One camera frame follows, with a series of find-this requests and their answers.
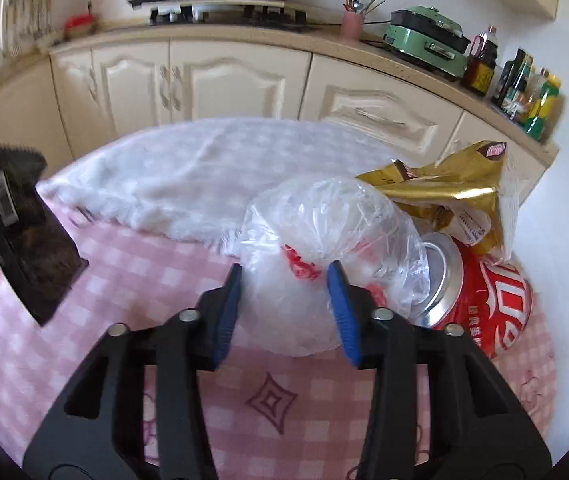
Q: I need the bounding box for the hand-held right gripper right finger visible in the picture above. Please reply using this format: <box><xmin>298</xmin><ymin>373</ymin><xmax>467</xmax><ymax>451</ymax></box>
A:
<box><xmin>326</xmin><ymin>260</ymin><xmax>553</xmax><ymax>480</ymax></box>

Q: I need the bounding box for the black gas stove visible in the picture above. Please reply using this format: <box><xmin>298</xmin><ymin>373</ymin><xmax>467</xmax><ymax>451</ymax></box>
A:
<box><xmin>127</xmin><ymin>0</ymin><xmax>316</xmax><ymax>34</ymax></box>

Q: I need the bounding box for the pink utensil holder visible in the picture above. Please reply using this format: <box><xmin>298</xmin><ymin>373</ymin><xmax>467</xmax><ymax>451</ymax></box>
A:
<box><xmin>340</xmin><ymin>10</ymin><xmax>365</xmax><ymax>41</ymax></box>

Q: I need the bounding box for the white fluffy towel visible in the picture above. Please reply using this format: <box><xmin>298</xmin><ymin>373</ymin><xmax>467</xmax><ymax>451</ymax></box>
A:
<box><xmin>37</xmin><ymin>117</ymin><xmax>396</xmax><ymax>257</ymax></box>

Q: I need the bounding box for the dark snack wrapper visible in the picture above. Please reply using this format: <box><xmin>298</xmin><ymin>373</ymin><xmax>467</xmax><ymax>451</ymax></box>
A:
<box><xmin>0</xmin><ymin>144</ymin><xmax>90</xmax><ymax>327</ymax></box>

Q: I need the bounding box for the dark glass bottle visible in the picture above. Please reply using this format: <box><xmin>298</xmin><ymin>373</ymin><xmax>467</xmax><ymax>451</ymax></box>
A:
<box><xmin>491</xmin><ymin>48</ymin><xmax>528</xmax><ymax>106</ymax></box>
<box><xmin>504</xmin><ymin>55</ymin><xmax>535</xmax><ymax>112</ymax></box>

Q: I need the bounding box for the hanging utensil rack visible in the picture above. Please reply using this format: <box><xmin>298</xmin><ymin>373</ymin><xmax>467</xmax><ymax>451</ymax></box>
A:
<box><xmin>3</xmin><ymin>0</ymin><xmax>61</xmax><ymax>57</ymax></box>

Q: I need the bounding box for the red container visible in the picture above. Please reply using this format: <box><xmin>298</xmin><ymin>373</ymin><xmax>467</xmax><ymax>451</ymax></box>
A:
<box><xmin>63</xmin><ymin>2</ymin><xmax>98</xmax><ymax>39</ymax></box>

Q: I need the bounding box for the gold foil bag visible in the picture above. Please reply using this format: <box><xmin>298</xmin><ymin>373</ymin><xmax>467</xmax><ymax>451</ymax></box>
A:
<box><xmin>354</xmin><ymin>140</ymin><xmax>511</xmax><ymax>264</ymax></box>

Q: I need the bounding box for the large soy sauce bottle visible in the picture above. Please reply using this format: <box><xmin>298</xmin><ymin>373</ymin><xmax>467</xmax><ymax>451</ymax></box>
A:
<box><xmin>461</xmin><ymin>25</ymin><xmax>499</xmax><ymax>97</ymax></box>

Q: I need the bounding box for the utensils bunch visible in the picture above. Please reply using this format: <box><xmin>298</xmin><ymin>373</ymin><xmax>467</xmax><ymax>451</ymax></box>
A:
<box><xmin>343</xmin><ymin>0</ymin><xmax>386</xmax><ymax>15</ymax></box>

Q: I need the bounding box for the green electric cooker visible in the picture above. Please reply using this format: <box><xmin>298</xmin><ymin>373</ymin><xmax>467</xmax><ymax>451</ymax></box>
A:
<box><xmin>381</xmin><ymin>6</ymin><xmax>471</xmax><ymax>81</ymax></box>

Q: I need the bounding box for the beige kitchen countertop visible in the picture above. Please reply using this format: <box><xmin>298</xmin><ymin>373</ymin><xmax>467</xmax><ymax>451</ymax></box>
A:
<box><xmin>0</xmin><ymin>14</ymin><xmax>561</xmax><ymax>162</ymax></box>

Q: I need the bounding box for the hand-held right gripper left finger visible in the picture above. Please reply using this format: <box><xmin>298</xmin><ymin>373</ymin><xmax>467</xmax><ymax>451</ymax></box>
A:
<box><xmin>22</xmin><ymin>262</ymin><xmax>244</xmax><ymax>480</ymax></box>

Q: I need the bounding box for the green yellow bottle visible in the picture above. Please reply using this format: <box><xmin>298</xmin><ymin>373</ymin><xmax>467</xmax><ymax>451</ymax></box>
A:
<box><xmin>523</xmin><ymin>74</ymin><xmax>563</xmax><ymax>141</ymax></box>

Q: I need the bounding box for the red soda can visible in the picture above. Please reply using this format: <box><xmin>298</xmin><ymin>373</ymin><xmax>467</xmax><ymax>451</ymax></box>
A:
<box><xmin>408</xmin><ymin>232</ymin><xmax>534</xmax><ymax>360</ymax></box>

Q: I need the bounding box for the small sauce bottle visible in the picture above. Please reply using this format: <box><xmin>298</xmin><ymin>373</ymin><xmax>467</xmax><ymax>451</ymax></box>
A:
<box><xmin>517</xmin><ymin>67</ymin><xmax>550</xmax><ymax>122</ymax></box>

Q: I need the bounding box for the cream kitchen cabinet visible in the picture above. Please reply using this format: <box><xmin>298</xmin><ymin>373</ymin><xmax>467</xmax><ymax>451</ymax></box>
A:
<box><xmin>0</xmin><ymin>35</ymin><xmax>560</xmax><ymax>206</ymax></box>

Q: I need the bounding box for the clear plastic bag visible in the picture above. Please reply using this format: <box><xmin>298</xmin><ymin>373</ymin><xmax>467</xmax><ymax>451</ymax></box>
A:
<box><xmin>239</xmin><ymin>176</ymin><xmax>433</xmax><ymax>357</ymax></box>

